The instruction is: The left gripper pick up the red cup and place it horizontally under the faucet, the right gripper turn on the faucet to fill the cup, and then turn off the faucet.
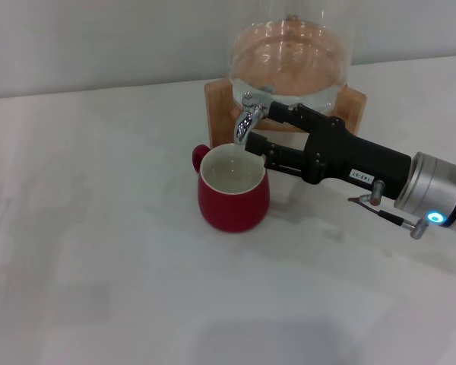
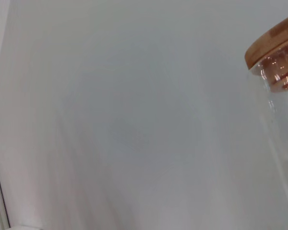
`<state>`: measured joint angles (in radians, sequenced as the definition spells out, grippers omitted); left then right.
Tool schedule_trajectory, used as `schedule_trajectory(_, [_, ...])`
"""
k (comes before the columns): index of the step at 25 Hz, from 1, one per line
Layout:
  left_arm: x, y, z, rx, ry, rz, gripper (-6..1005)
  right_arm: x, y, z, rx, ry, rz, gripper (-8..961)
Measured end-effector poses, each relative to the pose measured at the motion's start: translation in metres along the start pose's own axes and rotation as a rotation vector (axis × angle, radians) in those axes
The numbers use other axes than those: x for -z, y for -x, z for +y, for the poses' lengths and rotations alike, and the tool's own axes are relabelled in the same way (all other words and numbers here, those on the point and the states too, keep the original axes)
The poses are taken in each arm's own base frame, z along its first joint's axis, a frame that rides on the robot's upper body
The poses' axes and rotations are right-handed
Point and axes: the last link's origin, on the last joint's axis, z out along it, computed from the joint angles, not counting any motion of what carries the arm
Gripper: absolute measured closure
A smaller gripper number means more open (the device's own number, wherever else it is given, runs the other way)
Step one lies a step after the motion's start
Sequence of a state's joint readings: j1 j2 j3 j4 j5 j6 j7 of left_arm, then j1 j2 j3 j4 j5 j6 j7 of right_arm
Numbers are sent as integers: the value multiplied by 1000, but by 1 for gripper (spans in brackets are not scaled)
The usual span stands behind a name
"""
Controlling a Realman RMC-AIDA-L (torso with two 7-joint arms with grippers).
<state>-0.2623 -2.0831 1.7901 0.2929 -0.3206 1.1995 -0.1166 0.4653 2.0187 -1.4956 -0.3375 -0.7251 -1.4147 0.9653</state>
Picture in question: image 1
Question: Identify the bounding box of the glass water dispenser jar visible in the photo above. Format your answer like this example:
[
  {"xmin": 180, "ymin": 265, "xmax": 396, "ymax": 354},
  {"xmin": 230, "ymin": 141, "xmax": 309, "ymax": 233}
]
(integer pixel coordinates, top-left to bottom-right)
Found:
[{"xmin": 226, "ymin": 0, "xmax": 353, "ymax": 126}]

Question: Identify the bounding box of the black cable with metal plugs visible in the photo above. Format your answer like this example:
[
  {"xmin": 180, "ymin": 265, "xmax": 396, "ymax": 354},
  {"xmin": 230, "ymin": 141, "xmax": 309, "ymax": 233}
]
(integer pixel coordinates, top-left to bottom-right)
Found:
[{"xmin": 347, "ymin": 180, "xmax": 431, "ymax": 240}]

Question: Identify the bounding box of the wooden dispenser stand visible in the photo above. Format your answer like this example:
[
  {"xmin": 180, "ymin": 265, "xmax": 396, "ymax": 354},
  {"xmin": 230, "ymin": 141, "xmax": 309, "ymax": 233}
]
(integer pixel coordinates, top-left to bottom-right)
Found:
[{"xmin": 204, "ymin": 78, "xmax": 367, "ymax": 150}]

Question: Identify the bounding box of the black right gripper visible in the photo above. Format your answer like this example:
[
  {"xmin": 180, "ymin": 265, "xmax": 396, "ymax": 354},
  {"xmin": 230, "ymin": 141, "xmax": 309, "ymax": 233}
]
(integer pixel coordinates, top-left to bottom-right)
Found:
[{"xmin": 245, "ymin": 100, "xmax": 412, "ymax": 202}]

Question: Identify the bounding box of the red ceramic cup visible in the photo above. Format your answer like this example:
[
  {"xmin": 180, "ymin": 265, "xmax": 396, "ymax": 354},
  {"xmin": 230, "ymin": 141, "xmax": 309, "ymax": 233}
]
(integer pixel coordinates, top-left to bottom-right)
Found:
[{"xmin": 192, "ymin": 143, "xmax": 271, "ymax": 233}]

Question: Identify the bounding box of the chrome faucet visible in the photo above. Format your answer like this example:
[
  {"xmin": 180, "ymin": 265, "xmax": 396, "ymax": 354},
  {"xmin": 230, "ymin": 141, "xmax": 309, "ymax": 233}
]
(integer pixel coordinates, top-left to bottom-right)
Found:
[{"xmin": 233, "ymin": 92, "xmax": 269, "ymax": 147}]

